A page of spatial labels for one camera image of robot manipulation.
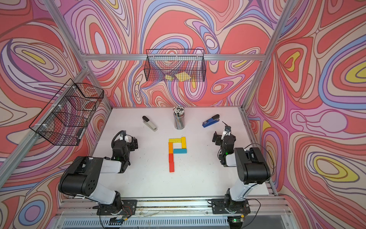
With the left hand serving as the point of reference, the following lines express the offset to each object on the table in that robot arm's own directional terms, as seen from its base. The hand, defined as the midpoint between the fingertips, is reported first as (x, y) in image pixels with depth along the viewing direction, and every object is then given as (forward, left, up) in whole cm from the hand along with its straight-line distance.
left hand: (128, 138), depth 93 cm
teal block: (-6, -34, -6) cm, 35 cm away
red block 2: (-15, -29, -7) cm, 34 cm away
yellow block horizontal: (+2, -29, -6) cm, 30 cm away
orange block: (-3, -28, -6) cm, 29 cm away
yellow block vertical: (+2, -37, -6) cm, 37 cm away
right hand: (+3, -63, -1) cm, 63 cm away
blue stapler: (+20, -61, -4) cm, 64 cm away
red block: (-11, -29, -7) cm, 31 cm away
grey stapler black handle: (+17, -9, -2) cm, 19 cm away
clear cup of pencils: (+13, -34, +7) cm, 37 cm away
